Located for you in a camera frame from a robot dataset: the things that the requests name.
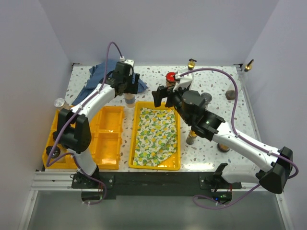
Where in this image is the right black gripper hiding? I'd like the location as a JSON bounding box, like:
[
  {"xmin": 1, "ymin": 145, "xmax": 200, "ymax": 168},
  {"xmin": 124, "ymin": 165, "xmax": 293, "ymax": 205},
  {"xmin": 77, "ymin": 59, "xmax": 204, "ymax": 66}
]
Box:
[{"xmin": 152, "ymin": 82, "xmax": 192, "ymax": 125}]

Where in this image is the red lid sauce jar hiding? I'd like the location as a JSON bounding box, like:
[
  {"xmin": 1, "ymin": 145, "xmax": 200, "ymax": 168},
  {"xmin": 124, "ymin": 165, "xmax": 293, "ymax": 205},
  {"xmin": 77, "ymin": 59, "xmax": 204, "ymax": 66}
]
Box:
[{"xmin": 165, "ymin": 72, "xmax": 176, "ymax": 87}]

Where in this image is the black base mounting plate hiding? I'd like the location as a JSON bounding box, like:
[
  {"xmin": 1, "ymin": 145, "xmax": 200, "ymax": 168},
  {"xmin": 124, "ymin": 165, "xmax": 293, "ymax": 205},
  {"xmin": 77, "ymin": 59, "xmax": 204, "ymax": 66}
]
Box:
[{"xmin": 70, "ymin": 172, "xmax": 242, "ymax": 201}]

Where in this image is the dark bottle gold band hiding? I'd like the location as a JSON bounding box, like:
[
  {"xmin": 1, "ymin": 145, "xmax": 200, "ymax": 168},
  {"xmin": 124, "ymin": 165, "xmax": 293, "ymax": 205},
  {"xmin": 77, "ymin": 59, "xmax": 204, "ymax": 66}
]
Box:
[{"xmin": 186, "ymin": 130, "xmax": 197, "ymax": 145}]

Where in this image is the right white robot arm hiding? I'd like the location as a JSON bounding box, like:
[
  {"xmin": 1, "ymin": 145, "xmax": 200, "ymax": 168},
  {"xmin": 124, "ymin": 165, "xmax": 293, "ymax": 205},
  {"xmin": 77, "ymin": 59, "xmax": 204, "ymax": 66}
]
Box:
[{"xmin": 152, "ymin": 86, "xmax": 293, "ymax": 194}]

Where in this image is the brown spice shaker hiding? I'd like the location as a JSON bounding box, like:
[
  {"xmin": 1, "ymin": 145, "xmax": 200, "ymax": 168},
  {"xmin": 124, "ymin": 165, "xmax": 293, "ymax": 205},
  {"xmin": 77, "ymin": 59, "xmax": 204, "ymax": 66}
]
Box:
[{"xmin": 52, "ymin": 131, "xmax": 59, "ymax": 141}]

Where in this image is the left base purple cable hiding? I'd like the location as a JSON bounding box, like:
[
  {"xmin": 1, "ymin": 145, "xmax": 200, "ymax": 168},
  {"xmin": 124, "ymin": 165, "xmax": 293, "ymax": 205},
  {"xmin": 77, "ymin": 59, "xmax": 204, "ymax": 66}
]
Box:
[{"xmin": 81, "ymin": 183, "xmax": 110, "ymax": 206}]

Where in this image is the red cap soy bottle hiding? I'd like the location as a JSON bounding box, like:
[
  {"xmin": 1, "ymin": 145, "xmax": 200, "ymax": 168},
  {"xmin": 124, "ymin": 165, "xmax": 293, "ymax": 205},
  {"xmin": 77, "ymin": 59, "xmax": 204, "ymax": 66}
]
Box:
[{"xmin": 217, "ymin": 143, "xmax": 230, "ymax": 152}]

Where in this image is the lemon print cloth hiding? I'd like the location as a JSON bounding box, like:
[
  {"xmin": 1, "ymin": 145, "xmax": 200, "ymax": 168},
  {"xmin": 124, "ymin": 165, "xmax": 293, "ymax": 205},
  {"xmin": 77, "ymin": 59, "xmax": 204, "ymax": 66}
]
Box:
[{"xmin": 133, "ymin": 108, "xmax": 177, "ymax": 167}]

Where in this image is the glass oil bottle gold pourer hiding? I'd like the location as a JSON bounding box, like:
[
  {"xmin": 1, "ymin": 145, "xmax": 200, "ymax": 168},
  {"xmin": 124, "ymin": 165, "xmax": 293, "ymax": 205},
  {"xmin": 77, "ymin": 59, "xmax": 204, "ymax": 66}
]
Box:
[{"xmin": 188, "ymin": 58, "xmax": 197, "ymax": 70}]

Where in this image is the corner glass bottle gold pourer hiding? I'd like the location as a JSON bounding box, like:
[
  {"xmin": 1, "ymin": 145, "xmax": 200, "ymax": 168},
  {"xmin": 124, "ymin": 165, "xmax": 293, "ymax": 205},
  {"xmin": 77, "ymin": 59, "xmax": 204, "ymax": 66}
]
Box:
[{"xmin": 225, "ymin": 59, "xmax": 254, "ymax": 100}]

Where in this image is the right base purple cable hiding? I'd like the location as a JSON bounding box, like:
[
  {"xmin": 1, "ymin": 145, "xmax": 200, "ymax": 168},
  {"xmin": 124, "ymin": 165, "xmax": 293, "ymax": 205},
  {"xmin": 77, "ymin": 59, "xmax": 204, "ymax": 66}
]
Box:
[{"xmin": 191, "ymin": 184, "xmax": 261, "ymax": 210}]

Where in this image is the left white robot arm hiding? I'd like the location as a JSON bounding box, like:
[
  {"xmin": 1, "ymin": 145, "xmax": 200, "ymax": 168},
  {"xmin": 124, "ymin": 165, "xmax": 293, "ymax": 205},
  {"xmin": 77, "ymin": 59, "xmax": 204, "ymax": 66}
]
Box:
[{"xmin": 54, "ymin": 59, "xmax": 140, "ymax": 188}]

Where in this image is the yellow compartment organizer tray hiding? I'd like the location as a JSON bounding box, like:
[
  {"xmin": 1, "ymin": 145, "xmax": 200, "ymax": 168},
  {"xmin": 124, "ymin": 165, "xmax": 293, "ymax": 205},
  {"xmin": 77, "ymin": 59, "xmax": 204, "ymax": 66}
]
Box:
[{"xmin": 42, "ymin": 106, "xmax": 124, "ymax": 170}]

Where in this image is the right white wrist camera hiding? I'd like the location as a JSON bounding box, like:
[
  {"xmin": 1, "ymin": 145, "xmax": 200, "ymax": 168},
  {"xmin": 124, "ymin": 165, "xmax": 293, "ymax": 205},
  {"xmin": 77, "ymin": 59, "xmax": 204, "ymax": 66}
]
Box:
[{"xmin": 173, "ymin": 69, "xmax": 194, "ymax": 92}]

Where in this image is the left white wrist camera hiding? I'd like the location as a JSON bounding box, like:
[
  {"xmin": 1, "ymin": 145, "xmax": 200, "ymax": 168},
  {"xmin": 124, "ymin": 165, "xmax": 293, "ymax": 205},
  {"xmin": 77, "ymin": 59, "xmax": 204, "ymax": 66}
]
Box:
[{"xmin": 119, "ymin": 57, "xmax": 135, "ymax": 72}]

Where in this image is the grey cap salt grinder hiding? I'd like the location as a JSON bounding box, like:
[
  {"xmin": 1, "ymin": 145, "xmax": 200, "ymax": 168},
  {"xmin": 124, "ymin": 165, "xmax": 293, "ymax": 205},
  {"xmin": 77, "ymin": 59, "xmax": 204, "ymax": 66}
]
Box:
[{"xmin": 201, "ymin": 92, "xmax": 213, "ymax": 106}]

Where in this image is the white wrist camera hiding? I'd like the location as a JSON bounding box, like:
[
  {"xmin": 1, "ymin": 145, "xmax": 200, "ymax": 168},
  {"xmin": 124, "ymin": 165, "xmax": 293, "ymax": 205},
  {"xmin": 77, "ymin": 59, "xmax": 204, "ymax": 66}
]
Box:
[
  {"xmin": 173, "ymin": 69, "xmax": 194, "ymax": 92},
  {"xmin": 119, "ymin": 57, "xmax": 135, "ymax": 72}
]

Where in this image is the black cap seasoning shaker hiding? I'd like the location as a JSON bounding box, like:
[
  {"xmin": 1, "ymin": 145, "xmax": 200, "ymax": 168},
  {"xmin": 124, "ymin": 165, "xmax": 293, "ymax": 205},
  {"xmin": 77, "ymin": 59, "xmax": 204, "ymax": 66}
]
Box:
[{"xmin": 46, "ymin": 146, "xmax": 65, "ymax": 163}]

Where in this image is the yellow flat tray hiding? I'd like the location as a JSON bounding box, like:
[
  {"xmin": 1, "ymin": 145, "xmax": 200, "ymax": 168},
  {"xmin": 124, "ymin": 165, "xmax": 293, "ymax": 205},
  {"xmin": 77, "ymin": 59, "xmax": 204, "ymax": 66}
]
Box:
[{"xmin": 129, "ymin": 102, "xmax": 181, "ymax": 171}]

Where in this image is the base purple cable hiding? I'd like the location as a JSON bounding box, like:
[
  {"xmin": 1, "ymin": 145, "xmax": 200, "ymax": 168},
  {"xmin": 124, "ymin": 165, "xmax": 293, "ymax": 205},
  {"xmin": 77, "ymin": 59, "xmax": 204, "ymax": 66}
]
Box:
[
  {"xmin": 81, "ymin": 183, "xmax": 110, "ymax": 206},
  {"xmin": 191, "ymin": 184, "xmax": 261, "ymax": 210}
]

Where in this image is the blue label spice jar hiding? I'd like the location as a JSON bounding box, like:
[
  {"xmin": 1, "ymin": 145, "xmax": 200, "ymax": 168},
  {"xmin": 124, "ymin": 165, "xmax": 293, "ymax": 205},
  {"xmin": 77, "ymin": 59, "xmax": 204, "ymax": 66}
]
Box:
[{"xmin": 54, "ymin": 98, "xmax": 70, "ymax": 111}]

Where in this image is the blue checkered shirt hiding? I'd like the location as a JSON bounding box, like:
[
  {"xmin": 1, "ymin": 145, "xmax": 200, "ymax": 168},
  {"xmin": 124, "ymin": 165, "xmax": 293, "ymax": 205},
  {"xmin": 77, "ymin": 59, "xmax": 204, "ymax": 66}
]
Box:
[{"xmin": 71, "ymin": 59, "xmax": 148, "ymax": 106}]

